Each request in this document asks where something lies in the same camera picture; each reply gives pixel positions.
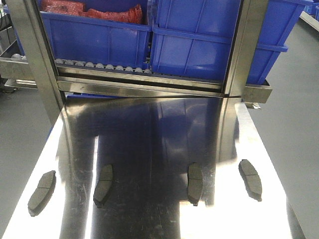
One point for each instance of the stainless steel roller rack frame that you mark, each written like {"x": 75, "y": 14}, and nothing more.
{"x": 53, "y": 80}

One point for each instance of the red mesh bag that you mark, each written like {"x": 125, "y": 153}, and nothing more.
{"x": 69, "y": 7}

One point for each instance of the blue plastic bin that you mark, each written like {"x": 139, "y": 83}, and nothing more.
{"x": 87, "y": 39}
{"x": 193, "y": 38}

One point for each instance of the right blue plastic bin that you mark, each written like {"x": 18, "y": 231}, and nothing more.
{"x": 193, "y": 38}

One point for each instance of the grey brake pad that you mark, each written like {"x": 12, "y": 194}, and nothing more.
{"x": 104, "y": 185}
{"x": 42, "y": 193}
{"x": 195, "y": 183}
{"x": 251, "y": 179}

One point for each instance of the left blue plastic bin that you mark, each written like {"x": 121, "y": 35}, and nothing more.
{"x": 87, "y": 39}

